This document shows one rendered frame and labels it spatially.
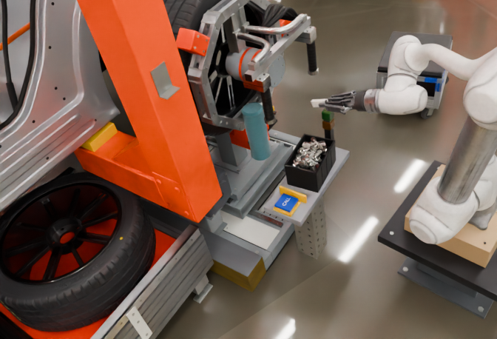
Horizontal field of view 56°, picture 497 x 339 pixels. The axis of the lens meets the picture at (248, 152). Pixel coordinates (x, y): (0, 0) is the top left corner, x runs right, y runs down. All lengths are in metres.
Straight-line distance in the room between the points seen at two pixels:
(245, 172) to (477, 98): 1.41
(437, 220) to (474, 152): 0.33
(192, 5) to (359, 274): 1.33
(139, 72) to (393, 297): 1.41
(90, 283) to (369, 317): 1.11
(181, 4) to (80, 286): 1.08
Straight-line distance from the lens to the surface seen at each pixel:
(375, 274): 2.21
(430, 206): 1.62
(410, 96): 1.71
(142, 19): 1.33
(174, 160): 1.56
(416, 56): 1.74
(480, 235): 1.89
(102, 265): 1.85
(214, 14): 1.75
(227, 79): 2.03
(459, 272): 1.90
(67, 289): 1.85
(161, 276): 1.90
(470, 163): 1.42
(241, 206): 2.30
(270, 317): 2.12
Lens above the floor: 1.87
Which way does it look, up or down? 42 degrees down
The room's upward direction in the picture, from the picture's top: 13 degrees counter-clockwise
